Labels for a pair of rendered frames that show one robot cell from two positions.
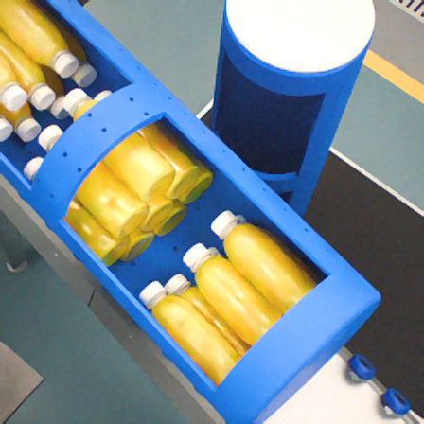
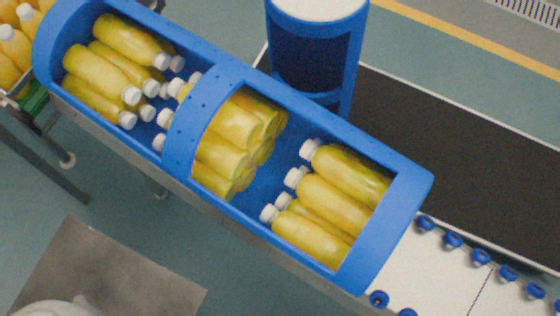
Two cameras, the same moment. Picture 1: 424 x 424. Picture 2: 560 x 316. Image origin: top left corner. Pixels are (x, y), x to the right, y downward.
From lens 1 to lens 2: 18 cm
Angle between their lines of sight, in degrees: 5
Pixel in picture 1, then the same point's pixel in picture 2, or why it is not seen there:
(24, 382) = (195, 296)
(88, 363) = (227, 248)
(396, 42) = not seen: outside the picture
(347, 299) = (415, 187)
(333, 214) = (367, 105)
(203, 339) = (315, 238)
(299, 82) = (331, 28)
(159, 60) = (220, 28)
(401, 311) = (428, 160)
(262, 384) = (369, 265)
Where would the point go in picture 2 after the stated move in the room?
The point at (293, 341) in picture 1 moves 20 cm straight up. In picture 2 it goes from (385, 229) to (407, 197)
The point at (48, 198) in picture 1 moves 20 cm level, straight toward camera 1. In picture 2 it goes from (175, 165) to (225, 253)
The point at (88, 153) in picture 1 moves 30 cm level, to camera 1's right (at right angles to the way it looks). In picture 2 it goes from (196, 126) to (358, 110)
